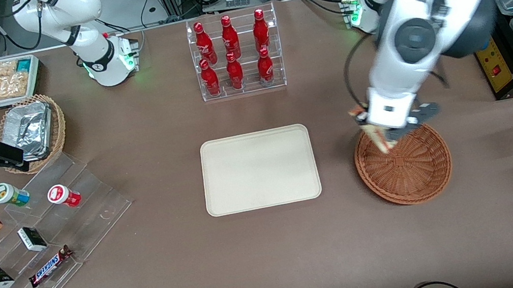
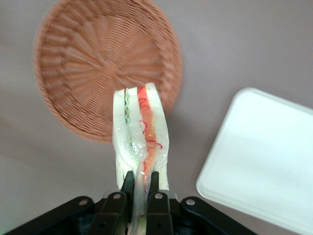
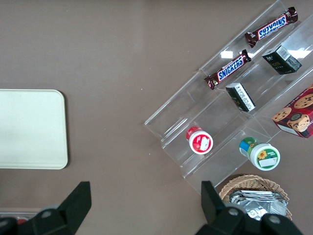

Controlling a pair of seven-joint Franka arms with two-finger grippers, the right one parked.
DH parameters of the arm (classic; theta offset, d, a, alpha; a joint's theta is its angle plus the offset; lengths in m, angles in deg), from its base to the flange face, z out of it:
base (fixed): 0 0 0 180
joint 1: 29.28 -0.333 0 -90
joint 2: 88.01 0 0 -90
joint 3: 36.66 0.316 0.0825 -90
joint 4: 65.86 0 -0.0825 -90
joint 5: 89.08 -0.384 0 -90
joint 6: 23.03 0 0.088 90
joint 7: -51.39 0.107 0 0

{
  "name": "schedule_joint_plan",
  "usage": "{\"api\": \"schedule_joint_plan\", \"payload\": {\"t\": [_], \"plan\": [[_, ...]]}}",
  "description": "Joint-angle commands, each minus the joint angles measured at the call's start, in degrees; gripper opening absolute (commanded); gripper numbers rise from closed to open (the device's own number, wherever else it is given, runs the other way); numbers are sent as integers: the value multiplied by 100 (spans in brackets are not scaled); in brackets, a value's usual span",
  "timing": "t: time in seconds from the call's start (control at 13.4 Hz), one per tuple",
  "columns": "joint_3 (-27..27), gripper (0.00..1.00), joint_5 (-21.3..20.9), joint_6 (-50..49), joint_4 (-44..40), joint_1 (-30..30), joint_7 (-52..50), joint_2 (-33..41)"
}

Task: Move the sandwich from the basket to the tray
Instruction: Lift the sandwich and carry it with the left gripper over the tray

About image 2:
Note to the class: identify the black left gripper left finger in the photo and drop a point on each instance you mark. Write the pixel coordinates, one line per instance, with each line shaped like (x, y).
(115, 210)

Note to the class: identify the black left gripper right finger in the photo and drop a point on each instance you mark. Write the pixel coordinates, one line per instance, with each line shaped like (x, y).
(159, 210)

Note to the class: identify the plastic triangle sandwich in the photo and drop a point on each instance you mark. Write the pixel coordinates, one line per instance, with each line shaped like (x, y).
(137, 137)

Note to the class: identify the cream rectangular plastic tray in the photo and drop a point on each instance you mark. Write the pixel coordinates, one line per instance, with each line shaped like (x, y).
(256, 151)

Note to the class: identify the brown round wicker basket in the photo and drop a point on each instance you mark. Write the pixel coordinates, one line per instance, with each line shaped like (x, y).
(85, 61)

